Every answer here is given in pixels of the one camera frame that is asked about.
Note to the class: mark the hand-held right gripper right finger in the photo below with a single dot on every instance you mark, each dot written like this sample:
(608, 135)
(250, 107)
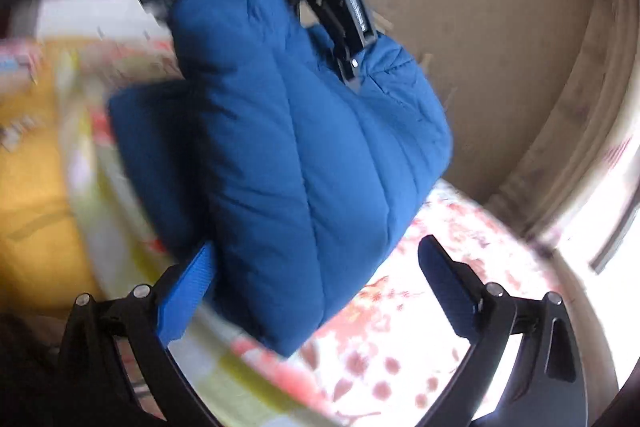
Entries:
(450, 287)

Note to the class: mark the floral bed quilt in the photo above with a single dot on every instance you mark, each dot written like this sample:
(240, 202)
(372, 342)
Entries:
(400, 357)

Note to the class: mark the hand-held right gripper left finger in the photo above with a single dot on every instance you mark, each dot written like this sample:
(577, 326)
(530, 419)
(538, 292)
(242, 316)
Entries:
(185, 292)

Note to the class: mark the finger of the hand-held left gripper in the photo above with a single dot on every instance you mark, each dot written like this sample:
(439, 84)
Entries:
(350, 32)

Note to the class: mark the blue quilted jacket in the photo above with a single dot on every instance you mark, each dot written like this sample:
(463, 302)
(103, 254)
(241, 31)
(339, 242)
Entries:
(280, 147)

